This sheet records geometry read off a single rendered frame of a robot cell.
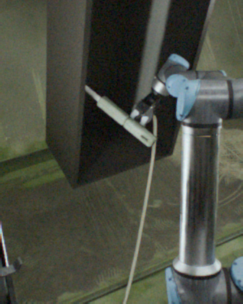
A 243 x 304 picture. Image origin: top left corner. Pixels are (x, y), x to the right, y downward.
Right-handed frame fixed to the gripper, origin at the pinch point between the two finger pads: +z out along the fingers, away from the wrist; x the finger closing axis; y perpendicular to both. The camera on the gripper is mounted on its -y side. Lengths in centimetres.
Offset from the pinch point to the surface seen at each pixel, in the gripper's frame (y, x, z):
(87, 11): -36, 30, -41
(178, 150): 119, -11, 50
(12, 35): 68, 112, 38
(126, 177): 78, 1, 70
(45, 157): 65, 50, 91
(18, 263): -105, -17, 1
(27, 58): 71, 97, 46
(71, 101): -14.0, 26.0, 3.4
